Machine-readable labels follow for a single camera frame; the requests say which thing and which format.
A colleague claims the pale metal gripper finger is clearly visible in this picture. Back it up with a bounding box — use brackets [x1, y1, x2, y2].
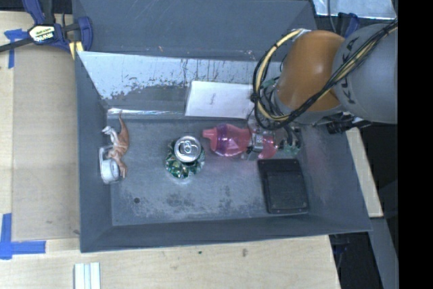
[249, 133, 267, 155]

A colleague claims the pink clear plastic bottle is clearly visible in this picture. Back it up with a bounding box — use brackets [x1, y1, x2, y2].
[202, 123, 282, 160]

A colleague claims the black flat case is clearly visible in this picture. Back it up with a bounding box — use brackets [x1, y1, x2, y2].
[256, 158, 310, 215]

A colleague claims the white flat packet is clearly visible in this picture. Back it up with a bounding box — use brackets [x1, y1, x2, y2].
[184, 80, 256, 120]

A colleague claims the grey metal bin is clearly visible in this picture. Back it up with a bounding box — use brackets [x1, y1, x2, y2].
[70, 0, 373, 253]

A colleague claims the crushed green drink can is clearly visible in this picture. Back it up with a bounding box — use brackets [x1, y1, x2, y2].
[164, 135, 206, 180]

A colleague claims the white tape roll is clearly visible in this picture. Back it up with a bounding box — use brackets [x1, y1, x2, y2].
[98, 145, 123, 185]

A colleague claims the pale wood flat board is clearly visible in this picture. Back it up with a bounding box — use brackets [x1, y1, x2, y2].
[11, 43, 82, 242]

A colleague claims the black cylinder on white bracket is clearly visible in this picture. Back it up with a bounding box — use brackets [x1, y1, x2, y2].
[313, 116, 368, 135]

